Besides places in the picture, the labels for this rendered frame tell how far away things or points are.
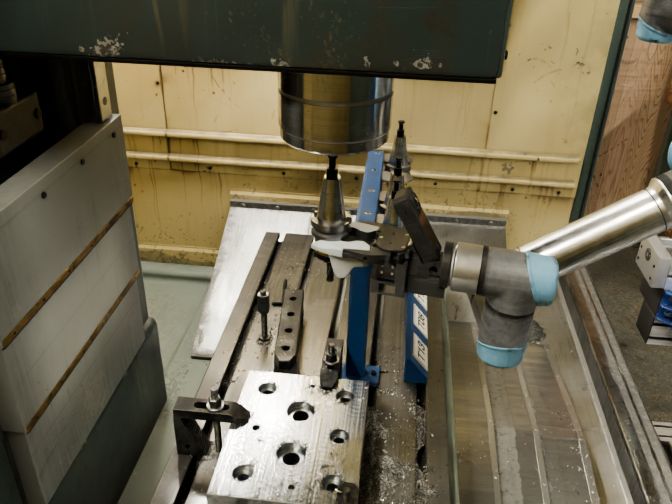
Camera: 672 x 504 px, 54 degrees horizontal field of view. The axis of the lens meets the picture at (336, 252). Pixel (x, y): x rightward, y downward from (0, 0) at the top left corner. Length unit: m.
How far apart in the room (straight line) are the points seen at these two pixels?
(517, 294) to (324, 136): 0.36
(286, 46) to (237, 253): 1.33
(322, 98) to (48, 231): 0.48
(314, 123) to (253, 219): 1.29
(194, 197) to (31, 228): 1.23
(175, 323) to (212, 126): 0.62
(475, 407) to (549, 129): 0.88
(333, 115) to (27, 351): 0.57
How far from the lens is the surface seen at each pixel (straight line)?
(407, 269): 1.00
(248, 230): 2.12
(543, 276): 0.98
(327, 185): 0.97
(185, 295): 2.24
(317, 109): 0.86
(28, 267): 1.05
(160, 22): 0.84
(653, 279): 1.87
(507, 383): 1.70
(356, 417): 1.19
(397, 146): 1.53
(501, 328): 1.02
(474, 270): 0.97
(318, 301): 1.62
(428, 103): 1.99
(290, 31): 0.80
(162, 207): 2.28
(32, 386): 1.12
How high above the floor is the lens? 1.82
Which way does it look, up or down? 30 degrees down
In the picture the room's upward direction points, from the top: 2 degrees clockwise
